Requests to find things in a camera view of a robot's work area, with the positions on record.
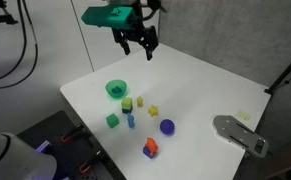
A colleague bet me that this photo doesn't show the red and black clamp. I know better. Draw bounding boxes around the red and black clamp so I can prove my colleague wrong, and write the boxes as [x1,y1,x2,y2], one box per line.
[79,150,106,175]
[60,123,86,144]

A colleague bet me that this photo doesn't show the yellow spiky star toy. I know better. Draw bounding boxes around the yellow spiky star toy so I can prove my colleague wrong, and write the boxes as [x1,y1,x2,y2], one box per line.
[147,104,160,118]

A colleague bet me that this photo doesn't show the small blue toy piece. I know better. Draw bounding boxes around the small blue toy piece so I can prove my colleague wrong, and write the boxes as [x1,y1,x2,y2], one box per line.
[111,85,123,95]

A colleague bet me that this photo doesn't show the green plastic bowl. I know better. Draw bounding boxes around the green plastic bowl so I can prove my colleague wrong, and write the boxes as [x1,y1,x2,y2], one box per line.
[104,79,129,100]

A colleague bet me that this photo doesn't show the small yellow toy figure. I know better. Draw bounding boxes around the small yellow toy figure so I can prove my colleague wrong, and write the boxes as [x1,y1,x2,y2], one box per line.
[136,96,145,108]

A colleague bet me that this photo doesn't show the blue toy figure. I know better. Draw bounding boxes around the blue toy figure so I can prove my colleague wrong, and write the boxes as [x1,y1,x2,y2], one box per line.
[126,113,136,129]

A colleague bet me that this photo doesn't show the orange toy figure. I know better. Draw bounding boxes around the orange toy figure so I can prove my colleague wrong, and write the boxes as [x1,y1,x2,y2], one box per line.
[144,136,159,155]

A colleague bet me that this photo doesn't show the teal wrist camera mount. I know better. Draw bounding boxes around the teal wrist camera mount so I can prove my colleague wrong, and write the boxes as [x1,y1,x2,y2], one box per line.
[81,5,135,29]

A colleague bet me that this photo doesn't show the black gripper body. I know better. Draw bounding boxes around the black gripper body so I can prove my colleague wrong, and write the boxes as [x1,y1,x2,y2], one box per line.
[111,3,154,44]

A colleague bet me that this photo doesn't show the yellow-green block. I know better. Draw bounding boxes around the yellow-green block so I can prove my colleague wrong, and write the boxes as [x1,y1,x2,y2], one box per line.
[121,96,133,110]

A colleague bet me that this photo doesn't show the black perforated breadboard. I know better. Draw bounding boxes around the black perforated breadboard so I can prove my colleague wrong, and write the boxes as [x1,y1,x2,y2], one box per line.
[16,110,128,180]

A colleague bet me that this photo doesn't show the grey metal mounting plate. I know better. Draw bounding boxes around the grey metal mounting plate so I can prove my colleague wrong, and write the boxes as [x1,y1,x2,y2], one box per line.
[212,114,270,159]

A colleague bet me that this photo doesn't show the green cube block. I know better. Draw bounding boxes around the green cube block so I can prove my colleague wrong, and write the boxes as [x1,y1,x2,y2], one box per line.
[105,113,120,129]

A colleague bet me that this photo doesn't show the dark teal block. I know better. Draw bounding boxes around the dark teal block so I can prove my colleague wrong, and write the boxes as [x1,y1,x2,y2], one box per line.
[121,105,133,115]

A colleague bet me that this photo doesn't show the purple bumpy ball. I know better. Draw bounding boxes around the purple bumpy ball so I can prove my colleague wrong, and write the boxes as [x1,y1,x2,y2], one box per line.
[159,118,176,136]

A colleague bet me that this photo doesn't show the black tripod stand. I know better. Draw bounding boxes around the black tripod stand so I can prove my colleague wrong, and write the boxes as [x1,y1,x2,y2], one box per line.
[264,48,291,96]

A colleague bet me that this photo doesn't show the blue block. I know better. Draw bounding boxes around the blue block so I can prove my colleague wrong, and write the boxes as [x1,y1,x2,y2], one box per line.
[142,146,157,160]

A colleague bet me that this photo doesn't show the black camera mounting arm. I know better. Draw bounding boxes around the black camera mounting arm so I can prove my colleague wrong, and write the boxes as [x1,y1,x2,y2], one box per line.
[0,0,19,26]

